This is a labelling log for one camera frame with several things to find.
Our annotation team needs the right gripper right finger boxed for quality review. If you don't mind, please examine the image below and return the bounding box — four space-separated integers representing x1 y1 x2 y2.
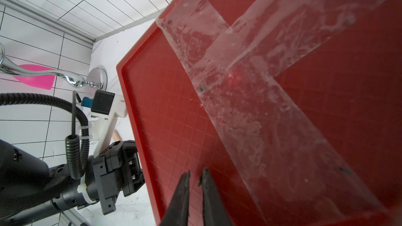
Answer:
200 167 232 226

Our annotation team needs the pink wine glass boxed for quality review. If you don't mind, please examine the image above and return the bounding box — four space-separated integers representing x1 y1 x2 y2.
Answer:
14 64 55 90

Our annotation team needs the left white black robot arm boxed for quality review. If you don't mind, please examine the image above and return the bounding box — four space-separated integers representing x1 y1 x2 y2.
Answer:
1 140 145 226

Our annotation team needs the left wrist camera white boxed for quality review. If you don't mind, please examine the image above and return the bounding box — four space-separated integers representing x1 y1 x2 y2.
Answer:
81 90 127 157

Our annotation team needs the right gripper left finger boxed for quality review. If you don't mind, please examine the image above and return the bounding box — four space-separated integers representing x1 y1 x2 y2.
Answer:
160 171 191 226

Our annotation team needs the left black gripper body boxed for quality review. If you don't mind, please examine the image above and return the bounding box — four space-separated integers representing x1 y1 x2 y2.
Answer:
77 140 145 215

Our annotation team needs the chrome glass rack stand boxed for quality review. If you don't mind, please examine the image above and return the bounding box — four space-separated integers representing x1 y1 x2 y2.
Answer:
1 45 107 90

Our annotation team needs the red three-drawer cabinet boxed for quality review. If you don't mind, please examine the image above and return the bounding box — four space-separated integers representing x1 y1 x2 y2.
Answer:
117 0 402 226

